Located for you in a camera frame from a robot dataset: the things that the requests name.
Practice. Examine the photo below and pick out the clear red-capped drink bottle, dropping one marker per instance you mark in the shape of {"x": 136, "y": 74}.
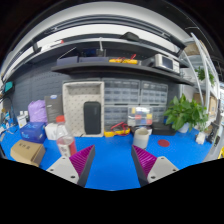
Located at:
{"x": 66, "y": 142}

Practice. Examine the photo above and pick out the green potted plant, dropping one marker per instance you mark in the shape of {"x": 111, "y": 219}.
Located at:
{"x": 183, "y": 113}

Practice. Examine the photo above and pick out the white carton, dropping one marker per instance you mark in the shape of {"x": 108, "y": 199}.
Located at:
{"x": 50, "y": 131}

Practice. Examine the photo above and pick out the brown cardboard box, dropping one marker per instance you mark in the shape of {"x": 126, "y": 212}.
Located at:
{"x": 26, "y": 153}

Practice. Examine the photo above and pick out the yellow multimeter with red leads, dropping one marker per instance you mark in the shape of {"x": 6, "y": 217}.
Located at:
{"x": 115, "y": 132}

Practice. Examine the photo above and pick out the blue printed carton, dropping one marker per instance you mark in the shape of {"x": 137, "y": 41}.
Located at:
{"x": 32, "y": 132}

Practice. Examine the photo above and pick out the clear box with coloured parts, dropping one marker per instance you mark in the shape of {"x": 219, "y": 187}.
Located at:
{"x": 140, "y": 116}

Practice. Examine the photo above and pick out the small white box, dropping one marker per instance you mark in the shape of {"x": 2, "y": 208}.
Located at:
{"x": 21, "y": 120}

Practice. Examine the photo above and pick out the dark wall shelf unit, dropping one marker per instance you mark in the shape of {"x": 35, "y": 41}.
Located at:
{"x": 110, "y": 68}

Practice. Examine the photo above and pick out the black rounded case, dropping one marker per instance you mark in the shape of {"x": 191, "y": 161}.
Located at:
{"x": 92, "y": 117}

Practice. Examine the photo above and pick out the dark grey product box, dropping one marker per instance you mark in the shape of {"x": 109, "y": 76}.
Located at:
{"x": 53, "y": 108}

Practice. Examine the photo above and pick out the grey ceramic mug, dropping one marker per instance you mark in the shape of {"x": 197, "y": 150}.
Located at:
{"x": 141, "y": 138}

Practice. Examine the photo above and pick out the purple plastic bag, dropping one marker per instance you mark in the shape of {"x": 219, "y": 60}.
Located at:
{"x": 37, "y": 111}

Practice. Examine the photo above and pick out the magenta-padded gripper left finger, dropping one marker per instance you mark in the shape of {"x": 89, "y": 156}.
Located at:
{"x": 63, "y": 168}

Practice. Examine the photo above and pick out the white metal rack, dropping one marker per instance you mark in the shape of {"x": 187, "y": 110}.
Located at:
{"x": 204, "y": 66}

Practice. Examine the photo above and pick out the plain black box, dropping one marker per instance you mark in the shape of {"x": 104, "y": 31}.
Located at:
{"x": 163, "y": 129}

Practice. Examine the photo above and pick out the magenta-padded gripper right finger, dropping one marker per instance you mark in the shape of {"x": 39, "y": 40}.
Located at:
{"x": 161, "y": 168}

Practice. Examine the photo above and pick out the white perforated tray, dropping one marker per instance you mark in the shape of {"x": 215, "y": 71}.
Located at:
{"x": 73, "y": 110}

